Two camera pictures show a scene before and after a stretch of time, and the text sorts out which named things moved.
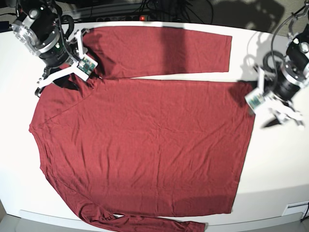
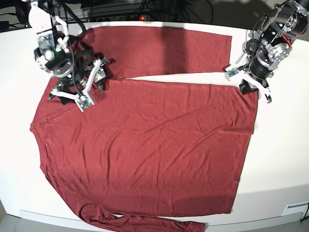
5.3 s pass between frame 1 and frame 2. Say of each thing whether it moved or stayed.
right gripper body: moved
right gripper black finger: moved
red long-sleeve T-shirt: stayed
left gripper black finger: moved
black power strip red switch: stayed
